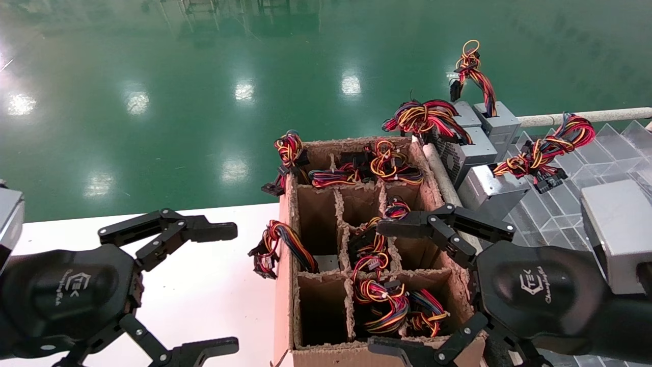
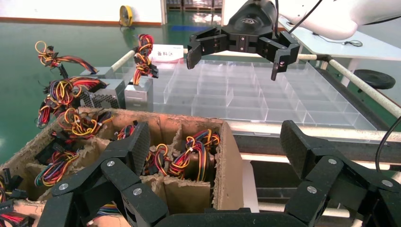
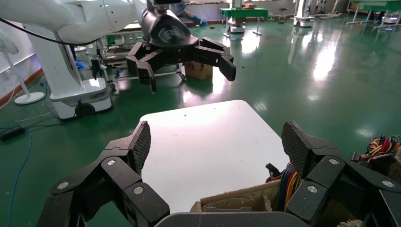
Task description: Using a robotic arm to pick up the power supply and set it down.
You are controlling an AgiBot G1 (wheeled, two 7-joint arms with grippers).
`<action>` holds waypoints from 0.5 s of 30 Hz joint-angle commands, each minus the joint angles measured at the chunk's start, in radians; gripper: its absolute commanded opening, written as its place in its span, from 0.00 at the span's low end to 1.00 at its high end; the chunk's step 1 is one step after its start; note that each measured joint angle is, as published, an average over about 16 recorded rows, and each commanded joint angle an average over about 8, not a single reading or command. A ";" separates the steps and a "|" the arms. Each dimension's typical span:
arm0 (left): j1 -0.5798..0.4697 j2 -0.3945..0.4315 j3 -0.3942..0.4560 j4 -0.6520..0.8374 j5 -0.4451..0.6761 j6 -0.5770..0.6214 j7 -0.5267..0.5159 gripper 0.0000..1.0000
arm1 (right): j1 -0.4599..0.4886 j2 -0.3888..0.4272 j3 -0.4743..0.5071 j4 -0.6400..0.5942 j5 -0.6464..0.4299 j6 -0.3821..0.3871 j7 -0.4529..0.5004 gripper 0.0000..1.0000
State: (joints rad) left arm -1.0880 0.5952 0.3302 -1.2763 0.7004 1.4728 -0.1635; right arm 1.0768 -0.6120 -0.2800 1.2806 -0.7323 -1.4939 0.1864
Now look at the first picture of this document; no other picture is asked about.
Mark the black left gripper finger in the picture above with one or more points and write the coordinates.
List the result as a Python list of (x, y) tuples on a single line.
[(204, 350), (173, 224)]

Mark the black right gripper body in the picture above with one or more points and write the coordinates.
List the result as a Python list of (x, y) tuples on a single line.
[(540, 295)]

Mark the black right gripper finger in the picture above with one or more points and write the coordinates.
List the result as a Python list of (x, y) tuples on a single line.
[(407, 354), (443, 219)]

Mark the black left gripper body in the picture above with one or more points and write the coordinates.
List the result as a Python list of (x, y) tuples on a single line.
[(66, 295)]

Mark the white rack pipe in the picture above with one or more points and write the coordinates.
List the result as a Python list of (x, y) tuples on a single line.
[(442, 176), (626, 113)]

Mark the cardboard box with dividers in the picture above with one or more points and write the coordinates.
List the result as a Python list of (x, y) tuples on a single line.
[(283, 316)]

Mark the grey metal power supply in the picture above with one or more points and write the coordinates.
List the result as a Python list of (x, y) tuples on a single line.
[(468, 114)]

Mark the clear plastic divided tray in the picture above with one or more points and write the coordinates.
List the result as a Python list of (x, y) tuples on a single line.
[(611, 153)]

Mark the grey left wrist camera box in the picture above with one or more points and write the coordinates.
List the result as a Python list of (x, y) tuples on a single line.
[(10, 224)]

